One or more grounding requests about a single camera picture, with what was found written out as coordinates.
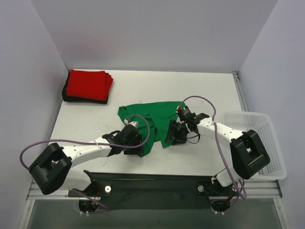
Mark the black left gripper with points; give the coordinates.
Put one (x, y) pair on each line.
(137, 145)

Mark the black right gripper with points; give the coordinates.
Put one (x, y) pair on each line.
(175, 133)

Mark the green t shirt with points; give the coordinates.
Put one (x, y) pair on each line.
(154, 121)

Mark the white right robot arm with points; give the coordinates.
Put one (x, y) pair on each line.
(248, 153)

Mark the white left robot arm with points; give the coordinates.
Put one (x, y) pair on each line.
(52, 168)

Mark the folded red t shirt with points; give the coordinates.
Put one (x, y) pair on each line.
(88, 84)

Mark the white plastic basket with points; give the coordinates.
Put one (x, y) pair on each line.
(263, 125)

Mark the folded black t shirt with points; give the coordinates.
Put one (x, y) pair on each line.
(65, 91)

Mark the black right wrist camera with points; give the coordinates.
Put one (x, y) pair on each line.
(184, 113)

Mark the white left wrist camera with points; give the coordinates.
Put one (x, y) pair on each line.
(135, 124)

